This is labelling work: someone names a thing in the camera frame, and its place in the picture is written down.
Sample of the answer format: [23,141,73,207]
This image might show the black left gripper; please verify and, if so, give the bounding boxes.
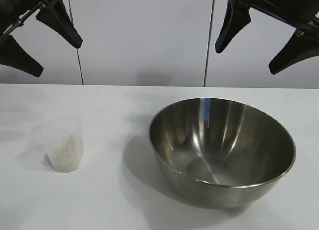
[0,0,84,78]

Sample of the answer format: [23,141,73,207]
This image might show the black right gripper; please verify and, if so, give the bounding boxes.
[214,0,319,75]

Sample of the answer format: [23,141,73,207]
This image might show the clear plastic measuring cup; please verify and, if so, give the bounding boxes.
[31,115,83,174]

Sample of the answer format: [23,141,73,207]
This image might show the white rice grains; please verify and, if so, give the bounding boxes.
[48,134,83,174]

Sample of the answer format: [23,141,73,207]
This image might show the stainless steel mixing bowl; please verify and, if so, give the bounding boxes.
[148,97,297,209]

